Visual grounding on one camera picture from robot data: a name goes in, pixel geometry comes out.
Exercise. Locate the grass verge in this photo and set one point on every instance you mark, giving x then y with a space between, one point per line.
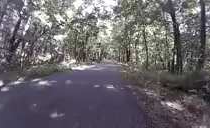
36 71

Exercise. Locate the leaf-strewn dirt verge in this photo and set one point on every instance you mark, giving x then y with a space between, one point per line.
173 103

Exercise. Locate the wood of trees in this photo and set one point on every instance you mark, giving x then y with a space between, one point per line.
139 36

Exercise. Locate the grey asphalt road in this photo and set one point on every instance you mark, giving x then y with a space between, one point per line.
83 100

